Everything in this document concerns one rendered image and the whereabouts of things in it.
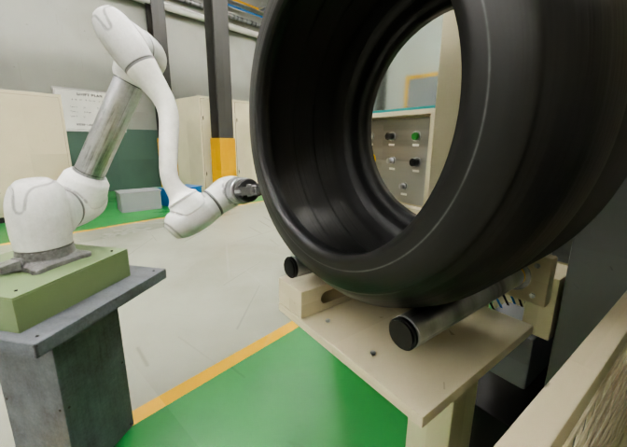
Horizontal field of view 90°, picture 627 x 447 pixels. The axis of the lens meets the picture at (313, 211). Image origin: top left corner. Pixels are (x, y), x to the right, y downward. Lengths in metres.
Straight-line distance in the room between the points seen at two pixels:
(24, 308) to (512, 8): 1.18
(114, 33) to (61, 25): 7.54
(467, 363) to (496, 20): 0.48
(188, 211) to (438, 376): 0.81
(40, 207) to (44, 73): 7.28
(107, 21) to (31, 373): 1.11
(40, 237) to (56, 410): 0.56
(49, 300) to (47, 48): 7.60
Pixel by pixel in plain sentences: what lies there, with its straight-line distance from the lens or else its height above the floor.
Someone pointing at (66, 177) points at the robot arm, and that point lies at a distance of 1.43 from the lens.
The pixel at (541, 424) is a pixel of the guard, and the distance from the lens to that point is 0.25.
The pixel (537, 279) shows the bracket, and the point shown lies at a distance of 0.73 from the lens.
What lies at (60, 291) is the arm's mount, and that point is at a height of 0.71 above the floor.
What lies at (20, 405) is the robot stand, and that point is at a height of 0.29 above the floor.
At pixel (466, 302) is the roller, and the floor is 0.91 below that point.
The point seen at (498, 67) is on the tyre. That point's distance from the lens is 0.33.
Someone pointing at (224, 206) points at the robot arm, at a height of 0.94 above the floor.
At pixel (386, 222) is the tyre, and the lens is 0.77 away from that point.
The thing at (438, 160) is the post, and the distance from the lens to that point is 0.81.
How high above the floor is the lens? 1.15
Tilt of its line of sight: 13 degrees down
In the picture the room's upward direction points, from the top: straight up
